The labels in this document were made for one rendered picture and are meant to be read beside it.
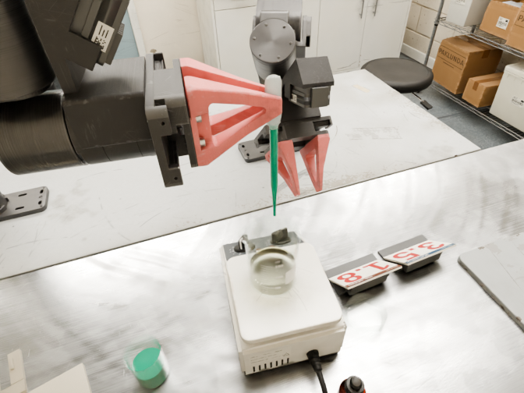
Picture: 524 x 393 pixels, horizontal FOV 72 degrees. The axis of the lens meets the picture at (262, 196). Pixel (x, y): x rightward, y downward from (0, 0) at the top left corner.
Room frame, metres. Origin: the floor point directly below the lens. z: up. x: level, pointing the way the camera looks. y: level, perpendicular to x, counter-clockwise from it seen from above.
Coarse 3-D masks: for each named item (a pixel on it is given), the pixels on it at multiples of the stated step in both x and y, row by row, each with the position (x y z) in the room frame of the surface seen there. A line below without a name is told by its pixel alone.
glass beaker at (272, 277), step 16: (256, 224) 0.29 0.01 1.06; (272, 224) 0.29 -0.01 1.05; (288, 224) 0.29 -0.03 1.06; (256, 240) 0.29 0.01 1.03; (272, 240) 0.29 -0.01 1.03; (288, 240) 0.29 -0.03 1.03; (256, 256) 0.24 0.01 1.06; (288, 256) 0.24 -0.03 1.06; (256, 272) 0.24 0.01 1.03; (272, 272) 0.24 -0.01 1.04; (288, 272) 0.24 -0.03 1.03; (256, 288) 0.24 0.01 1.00; (272, 288) 0.24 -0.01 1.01; (288, 288) 0.24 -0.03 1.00
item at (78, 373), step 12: (12, 360) 0.16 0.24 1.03; (12, 372) 0.15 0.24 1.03; (24, 372) 0.15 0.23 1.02; (72, 372) 0.19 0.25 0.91; (84, 372) 0.19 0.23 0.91; (12, 384) 0.13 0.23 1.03; (24, 384) 0.13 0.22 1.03; (48, 384) 0.18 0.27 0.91; (60, 384) 0.18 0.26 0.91; (72, 384) 0.18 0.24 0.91; (84, 384) 0.18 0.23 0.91
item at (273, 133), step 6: (270, 132) 0.27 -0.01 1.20; (276, 132) 0.27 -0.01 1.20; (270, 138) 0.27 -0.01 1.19; (276, 138) 0.27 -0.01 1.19; (270, 144) 0.27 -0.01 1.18; (276, 144) 0.27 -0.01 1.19; (270, 150) 0.27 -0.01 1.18; (276, 150) 0.27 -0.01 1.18; (270, 156) 0.27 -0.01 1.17; (276, 156) 0.27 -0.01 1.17; (270, 162) 0.27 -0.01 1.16; (276, 162) 0.27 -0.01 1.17; (276, 168) 0.27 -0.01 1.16; (276, 174) 0.27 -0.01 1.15; (276, 180) 0.27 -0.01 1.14; (276, 186) 0.27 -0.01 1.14; (276, 192) 0.27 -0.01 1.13; (276, 198) 0.27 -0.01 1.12
